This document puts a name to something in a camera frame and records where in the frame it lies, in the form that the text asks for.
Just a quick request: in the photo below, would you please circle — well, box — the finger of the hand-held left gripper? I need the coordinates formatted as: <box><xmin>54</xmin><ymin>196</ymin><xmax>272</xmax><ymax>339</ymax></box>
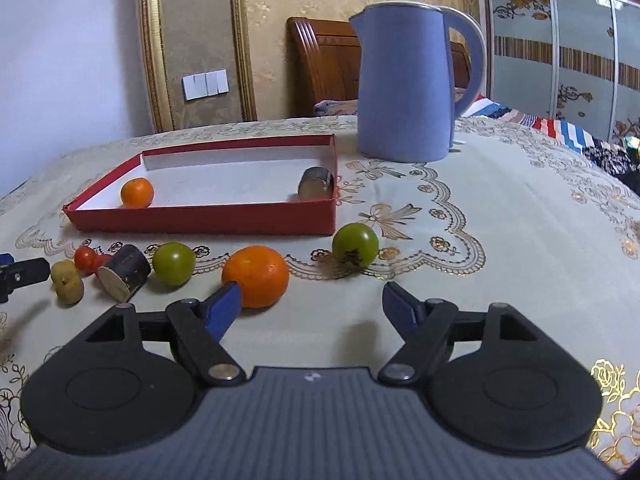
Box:
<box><xmin>0</xmin><ymin>254</ymin><xmax>51</xmax><ymax>304</ymax></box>

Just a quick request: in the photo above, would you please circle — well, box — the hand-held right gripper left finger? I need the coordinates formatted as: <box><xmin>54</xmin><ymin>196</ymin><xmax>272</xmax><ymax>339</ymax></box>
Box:
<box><xmin>75</xmin><ymin>281</ymin><xmax>247</xmax><ymax>387</ymax></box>

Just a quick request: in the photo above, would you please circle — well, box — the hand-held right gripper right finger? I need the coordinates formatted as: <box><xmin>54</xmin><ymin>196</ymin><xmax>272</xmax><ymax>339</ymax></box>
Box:
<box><xmin>378</xmin><ymin>281</ymin><xmax>556</xmax><ymax>386</ymax></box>

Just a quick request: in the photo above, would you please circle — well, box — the large orange mandarin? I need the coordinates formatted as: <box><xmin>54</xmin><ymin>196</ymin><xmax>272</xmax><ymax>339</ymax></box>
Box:
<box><xmin>221</xmin><ymin>245</ymin><xmax>291</xmax><ymax>309</ymax></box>

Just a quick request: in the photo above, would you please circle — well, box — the green tomato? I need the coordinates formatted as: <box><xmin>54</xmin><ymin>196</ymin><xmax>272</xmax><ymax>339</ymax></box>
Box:
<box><xmin>152</xmin><ymin>242</ymin><xmax>196</xmax><ymax>287</ymax></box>
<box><xmin>332</xmin><ymin>222</ymin><xmax>380</xmax><ymax>268</ymax></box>

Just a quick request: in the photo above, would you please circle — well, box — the red cardboard box tray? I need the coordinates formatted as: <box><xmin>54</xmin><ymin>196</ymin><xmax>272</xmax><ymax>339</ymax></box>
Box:
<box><xmin>62</xmin><ymin>134</ymin><xmax>339</xmax><ymax>237</ymax></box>

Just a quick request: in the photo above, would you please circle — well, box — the sugarcane piece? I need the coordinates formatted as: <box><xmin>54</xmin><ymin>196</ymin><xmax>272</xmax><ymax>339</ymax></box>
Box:
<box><xmin>96</xmin><ymin>244</ymin><xmax>152</xmax><ymax>304</ymax></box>
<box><xmin>298</xmin><ymin>166</ymin><xmax>335</xmax><ymax>201</ymax></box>

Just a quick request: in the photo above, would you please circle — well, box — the small orange mandarin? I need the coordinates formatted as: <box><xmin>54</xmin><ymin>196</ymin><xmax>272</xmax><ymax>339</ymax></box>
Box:
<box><xmin>120</xmin><ymin>177</ymin><xmax>155</xmax><ymax>209</ymax></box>

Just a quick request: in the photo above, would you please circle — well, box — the pink patterned pillow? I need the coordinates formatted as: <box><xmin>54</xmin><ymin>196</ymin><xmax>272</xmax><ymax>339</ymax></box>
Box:
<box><xmin>314</xmin><ymin>100</ymin><xmax>360</xmax><ymax>116</ymax></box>

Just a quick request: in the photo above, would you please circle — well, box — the blue electric kettle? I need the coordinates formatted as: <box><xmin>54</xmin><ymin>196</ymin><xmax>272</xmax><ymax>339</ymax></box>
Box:
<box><xmin>348</xmin><ymin>2</ymin><xmax>487</xmax><ymax>164</ymax></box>

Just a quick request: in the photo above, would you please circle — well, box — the striped colourful blanket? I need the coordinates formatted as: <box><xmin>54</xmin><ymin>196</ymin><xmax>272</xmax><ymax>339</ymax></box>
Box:
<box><xmin>452</xmin><ymin>92</ymin><xmax>640</xmax><ymax>176</ymax></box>

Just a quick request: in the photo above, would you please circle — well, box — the dark floral cloth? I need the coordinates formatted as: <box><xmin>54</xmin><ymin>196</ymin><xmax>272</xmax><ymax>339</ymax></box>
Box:
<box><xmin>582</xmin><ymin>142</ymin><xmax>640</xmax><ymax>191</ymax></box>

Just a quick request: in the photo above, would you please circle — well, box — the wooden bed headboard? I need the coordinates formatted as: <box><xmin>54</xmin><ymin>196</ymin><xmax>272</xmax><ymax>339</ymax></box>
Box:
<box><xmin>286</xmin><ymin>16</ymin><xmax>473</xmax><ymax>117</ymax></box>

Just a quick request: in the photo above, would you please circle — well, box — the floral sliding-door wardrobe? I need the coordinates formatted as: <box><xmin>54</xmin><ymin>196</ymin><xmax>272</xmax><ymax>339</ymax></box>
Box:
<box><xmin>475</xmin><ymin>0</ymin><xmax>640</xmax><ymax>143</ymax></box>

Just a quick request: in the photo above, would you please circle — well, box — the white wall light switch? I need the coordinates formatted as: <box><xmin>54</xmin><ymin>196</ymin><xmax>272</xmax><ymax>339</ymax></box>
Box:
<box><xmin>182</xmin><ymin>71</ymin><xmax>230</xmax><ymax>101</ymax></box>

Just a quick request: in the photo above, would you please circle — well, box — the gold wall panel frame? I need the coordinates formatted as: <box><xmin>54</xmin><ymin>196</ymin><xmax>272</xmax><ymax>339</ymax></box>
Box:
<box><xmin>137</xmin><ymin>0</ymin><xmax>258</xmax><ymax>133</ymax></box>

